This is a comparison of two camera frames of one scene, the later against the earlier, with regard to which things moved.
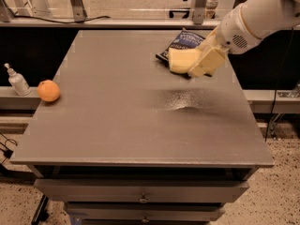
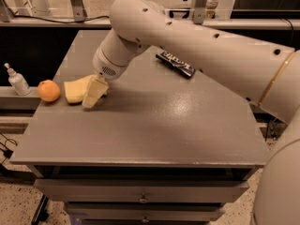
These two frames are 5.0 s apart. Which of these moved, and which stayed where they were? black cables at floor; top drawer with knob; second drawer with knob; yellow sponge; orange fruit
Moved: yellow sponge
Stayed: black cables at floor; orange fruit; second drawer with knob; top drawer with knob
